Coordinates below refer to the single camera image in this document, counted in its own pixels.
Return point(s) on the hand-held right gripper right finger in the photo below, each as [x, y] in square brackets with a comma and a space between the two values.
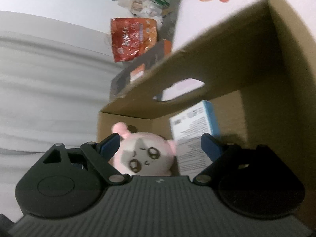
[209, 146]

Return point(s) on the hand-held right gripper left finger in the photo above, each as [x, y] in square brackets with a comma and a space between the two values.
[111, 145]

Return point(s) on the pink white plush toy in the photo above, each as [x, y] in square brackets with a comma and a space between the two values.
[145, 153]

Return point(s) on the brown cardboard box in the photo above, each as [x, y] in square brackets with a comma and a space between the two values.
[222, 61]

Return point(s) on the white blue carton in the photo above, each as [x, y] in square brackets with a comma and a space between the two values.
[190, 128]

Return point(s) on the dark box with orange label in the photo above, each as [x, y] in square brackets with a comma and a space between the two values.
[148, 59]

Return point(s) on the red snack bag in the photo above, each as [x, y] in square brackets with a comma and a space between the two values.
[130, 39]

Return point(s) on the pile of small bottles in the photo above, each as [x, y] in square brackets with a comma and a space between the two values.
[145, 8]

